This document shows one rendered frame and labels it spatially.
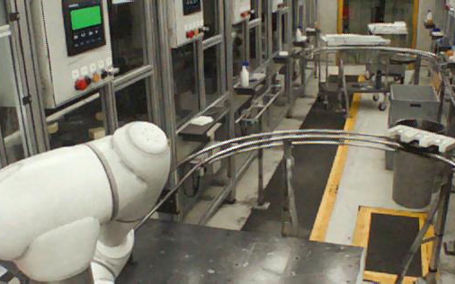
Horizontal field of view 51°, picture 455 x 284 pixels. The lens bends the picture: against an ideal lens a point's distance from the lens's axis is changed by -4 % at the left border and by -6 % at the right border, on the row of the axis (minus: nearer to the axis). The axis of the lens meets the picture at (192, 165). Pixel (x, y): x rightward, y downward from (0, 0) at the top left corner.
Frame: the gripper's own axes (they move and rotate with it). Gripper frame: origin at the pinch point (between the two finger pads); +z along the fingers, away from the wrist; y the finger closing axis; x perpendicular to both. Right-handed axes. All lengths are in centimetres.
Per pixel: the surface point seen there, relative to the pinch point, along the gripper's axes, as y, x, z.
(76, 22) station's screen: 62, -65, 4
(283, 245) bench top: -32, -90, -65
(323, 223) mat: -99, -236, -65
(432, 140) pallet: -13, -184, -127
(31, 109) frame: 37, -38, 7
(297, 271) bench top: -32, -73, -74
